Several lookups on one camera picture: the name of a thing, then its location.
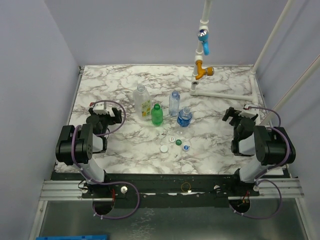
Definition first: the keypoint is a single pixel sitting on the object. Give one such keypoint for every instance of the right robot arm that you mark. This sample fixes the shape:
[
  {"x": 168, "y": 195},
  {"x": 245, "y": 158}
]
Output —
[{"x": 271, "y": 146}]

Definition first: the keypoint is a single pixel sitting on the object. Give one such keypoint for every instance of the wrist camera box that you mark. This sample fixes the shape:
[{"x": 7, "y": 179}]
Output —
[
  {"x": 99, "y": 108},
  {"x": 249, "y": 111}
]

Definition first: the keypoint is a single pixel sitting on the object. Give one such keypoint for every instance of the blue faucet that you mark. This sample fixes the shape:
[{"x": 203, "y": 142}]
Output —
[{"x": 203, "y": 37}]

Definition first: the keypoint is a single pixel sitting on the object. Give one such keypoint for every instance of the blue white bottle cap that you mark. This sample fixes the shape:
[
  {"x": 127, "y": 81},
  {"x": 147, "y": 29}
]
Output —
[{"x": 186, "y": 147}]

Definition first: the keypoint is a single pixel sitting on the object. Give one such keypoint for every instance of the small clear water bottle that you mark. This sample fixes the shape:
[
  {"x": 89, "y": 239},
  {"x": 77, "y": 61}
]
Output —
[{"x": 174, "y": 103}]

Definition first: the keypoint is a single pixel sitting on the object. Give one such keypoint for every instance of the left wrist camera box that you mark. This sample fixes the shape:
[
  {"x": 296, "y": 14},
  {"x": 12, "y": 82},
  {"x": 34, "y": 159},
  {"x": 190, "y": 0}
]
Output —
[{"x": 99, "y": 108}]

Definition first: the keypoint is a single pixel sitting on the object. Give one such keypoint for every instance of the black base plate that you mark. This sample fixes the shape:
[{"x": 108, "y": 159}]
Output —
[{"x": 164, "y": 190}]

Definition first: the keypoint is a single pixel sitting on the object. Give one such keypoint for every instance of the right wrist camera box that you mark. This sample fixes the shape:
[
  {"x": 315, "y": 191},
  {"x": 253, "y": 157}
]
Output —
[{"x": 249, "y": 111}]

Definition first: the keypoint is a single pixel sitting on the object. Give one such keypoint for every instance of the blue bin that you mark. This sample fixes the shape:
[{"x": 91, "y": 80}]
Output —
[{"x": 78, "y": 237}]

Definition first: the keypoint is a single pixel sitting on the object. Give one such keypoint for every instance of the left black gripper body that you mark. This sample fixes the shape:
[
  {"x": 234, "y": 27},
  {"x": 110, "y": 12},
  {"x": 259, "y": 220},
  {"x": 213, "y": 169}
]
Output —
[{"x": 106, "y": 119}]

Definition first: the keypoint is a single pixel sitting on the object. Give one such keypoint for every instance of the yellow faucet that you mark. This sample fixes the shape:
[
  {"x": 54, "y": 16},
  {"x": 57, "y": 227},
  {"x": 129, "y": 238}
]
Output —
[{"x": 201, "y": 72}]

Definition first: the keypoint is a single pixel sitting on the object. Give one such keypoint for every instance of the green bottle cap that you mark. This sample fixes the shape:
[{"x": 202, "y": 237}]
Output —
[{"x": 178, "y": 142}]

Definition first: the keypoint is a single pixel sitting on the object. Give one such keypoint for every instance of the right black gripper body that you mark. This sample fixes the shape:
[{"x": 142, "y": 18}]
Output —
[{"x": 230, "y": 115}]

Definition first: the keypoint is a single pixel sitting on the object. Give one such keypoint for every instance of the large clear plastic bottle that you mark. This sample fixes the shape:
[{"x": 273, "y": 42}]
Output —
[{"x": 142, "y": 102}]

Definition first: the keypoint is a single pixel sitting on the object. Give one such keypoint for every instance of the green plastic bottle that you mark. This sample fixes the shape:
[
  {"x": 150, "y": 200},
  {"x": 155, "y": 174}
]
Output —
[{"x": 157, "y": 115}]

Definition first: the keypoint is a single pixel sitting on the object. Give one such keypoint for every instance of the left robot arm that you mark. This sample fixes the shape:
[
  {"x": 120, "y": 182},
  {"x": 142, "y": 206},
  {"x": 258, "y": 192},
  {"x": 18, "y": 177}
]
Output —
[{"x": 77, "y": 145}]

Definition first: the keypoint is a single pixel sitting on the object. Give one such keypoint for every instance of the blue label clear bottle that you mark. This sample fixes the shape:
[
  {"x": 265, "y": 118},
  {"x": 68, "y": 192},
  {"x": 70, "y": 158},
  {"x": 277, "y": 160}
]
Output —
[{"x": 184, "y": 117}]

